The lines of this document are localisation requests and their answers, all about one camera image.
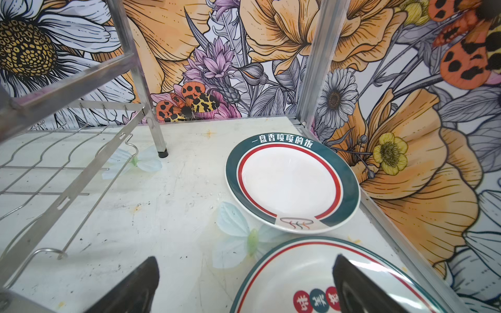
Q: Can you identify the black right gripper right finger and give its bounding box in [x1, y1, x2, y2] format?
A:
[332, 254, 407, 313]

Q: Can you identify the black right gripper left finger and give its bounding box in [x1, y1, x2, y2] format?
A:
[86, 256, 160, 313]

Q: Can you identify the white plate with colored dots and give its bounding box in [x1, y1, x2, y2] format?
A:
[230, 236, 445, 312]

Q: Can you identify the green red rimmed white plate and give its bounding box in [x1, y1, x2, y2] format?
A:
[225, 133, 361, 235]

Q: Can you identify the steel wire dish rack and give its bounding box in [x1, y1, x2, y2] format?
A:
[1, 1, 168, 312]

